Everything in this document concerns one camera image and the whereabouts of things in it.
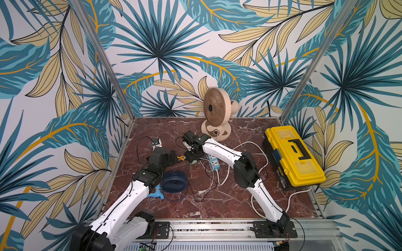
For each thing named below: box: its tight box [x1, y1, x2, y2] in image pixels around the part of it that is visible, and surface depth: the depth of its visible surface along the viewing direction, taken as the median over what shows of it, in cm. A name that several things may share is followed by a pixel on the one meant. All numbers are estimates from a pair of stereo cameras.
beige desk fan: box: [201, 87, 239, 142], surface depth 97 cm
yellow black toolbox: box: [261, 125, 327, 190], surface depth 83 cm
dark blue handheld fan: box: [160, 169, 189, 202], surface depth 84 cm
